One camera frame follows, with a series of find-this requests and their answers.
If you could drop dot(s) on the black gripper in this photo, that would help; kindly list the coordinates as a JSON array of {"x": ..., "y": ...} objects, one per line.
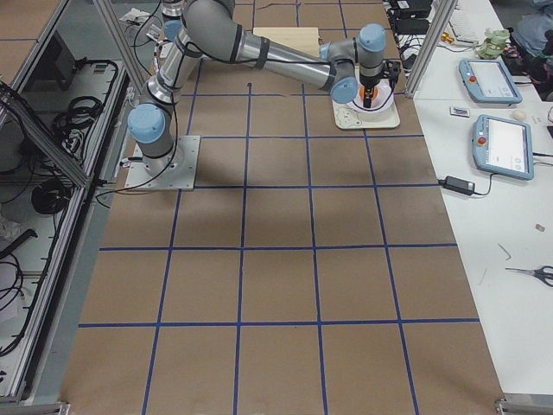
[{"x": 370, "y": 81}]

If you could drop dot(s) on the orange fruit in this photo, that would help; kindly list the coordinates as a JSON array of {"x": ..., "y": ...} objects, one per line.
[{"x": 368, "y": 93}]

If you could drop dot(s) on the white round plate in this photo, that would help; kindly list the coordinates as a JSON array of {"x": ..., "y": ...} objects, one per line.
[{"x": 381, "y": 100}]

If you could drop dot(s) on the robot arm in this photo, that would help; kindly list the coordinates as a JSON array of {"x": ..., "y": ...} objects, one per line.
[{"x": 346, "y": 69}]

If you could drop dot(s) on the pale green bear tray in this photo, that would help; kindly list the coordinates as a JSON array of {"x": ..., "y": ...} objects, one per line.
[{"x": 346, "y": 118}]

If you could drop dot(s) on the wooden cutting board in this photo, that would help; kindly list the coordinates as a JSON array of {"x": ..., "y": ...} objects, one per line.
[{"x": 302, "y": 39}]

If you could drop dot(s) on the small white label box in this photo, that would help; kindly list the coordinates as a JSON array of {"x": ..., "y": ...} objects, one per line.
[{"x": 459, "y": 112}]

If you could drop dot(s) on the brass cylinder part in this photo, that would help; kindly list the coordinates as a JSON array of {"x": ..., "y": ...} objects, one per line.
[{"x": 446, "y": 37}]

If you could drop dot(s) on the far blue teach pendant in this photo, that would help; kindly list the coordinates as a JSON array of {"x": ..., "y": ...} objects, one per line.
[{"x": 489, "y": 81}]

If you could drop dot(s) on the blue teach pendant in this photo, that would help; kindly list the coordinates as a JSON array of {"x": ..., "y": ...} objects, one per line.
[
  {"x": 489, "y": 81},
  {"x": 503, "y": 146}
]

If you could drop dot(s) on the white keyboard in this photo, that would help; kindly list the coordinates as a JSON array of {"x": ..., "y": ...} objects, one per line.
[{"x": 461, "y": 29}]

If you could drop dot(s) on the green tape roll stack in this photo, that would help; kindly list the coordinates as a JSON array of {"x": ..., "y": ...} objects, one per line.
[{"x": 494, "y": 44}]

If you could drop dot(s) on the black power adapter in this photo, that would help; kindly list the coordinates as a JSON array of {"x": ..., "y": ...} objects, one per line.
[{"x": 457, "y": 185}]

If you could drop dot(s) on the near blue teach pendant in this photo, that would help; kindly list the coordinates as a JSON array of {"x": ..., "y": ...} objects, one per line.
[{"x": 503, "y": 146}]

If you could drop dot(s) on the beige egg shaped object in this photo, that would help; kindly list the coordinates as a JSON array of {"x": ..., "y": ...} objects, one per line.
[{"x": 519, "y": 115}]

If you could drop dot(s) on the person in blue jacket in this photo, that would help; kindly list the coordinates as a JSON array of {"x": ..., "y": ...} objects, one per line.
[{"x": 530, "y": 31}]

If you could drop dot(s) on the hex key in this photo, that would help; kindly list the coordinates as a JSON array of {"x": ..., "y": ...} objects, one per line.
[{"x": 508, "y": 256}]

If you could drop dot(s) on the black scissors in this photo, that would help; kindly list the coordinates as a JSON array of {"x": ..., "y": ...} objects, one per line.
[{"x": 543, "y": 274}]

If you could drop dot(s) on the aluminium frame post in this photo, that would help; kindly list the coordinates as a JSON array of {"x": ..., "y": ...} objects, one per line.
[{"x": 443, "y": 11}]

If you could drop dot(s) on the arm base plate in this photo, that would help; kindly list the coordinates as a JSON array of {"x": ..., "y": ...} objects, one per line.
[{"x": 169, "y": 172}]

